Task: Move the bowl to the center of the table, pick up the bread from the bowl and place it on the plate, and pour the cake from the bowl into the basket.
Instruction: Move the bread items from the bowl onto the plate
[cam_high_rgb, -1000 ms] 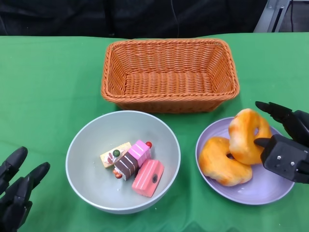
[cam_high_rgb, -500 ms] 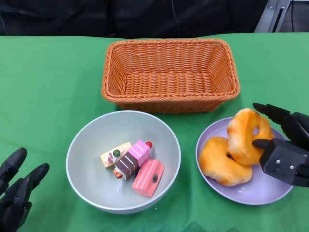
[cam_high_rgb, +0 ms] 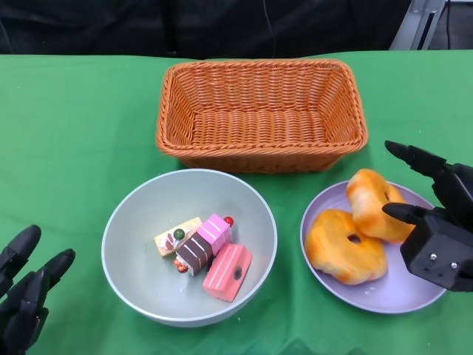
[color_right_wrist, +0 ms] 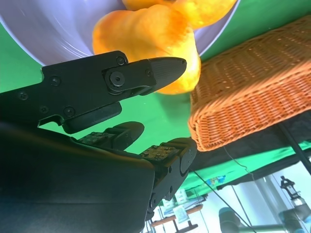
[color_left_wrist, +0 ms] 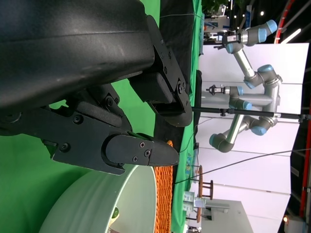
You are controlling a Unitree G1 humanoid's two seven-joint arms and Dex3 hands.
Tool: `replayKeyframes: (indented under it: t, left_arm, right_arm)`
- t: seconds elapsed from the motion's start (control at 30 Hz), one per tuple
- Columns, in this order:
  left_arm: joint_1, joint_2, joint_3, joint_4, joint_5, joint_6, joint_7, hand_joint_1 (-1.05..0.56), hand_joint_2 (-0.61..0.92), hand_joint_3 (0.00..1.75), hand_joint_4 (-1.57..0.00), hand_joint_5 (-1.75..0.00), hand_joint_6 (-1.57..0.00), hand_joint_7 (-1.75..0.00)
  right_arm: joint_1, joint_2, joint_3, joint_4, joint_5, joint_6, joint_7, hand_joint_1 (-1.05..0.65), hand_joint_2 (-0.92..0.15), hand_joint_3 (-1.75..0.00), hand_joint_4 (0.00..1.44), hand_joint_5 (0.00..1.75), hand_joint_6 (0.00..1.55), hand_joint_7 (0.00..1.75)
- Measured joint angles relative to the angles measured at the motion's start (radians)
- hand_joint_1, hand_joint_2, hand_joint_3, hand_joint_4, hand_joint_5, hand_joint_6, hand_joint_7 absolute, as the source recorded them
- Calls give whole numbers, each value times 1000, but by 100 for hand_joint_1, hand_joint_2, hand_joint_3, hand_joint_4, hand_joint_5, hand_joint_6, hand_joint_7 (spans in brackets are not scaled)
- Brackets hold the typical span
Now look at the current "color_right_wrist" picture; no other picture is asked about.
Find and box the green tablecloth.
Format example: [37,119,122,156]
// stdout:
[0,0,311,156]

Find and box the lavender round plate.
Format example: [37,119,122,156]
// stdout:
[0,0,241,67]

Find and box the thin white cable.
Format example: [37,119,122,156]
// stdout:
[223,145,256,182]

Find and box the orange donut bread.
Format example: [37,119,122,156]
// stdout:
[121,0,238,30]

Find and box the orange wicker basket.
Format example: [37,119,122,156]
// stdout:
[188,16,311,152]

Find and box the thin black cable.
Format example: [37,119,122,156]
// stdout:
[191,169,256,233]

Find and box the black stand pole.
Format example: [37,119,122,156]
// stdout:
[278,122,311,175]

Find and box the green cloth with print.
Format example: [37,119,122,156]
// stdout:
[181,142,311,197]

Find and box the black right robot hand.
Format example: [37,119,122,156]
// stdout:
[0,50,197,233]

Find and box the plump orange croissant bread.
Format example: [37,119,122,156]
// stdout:
[92,4,202,95]

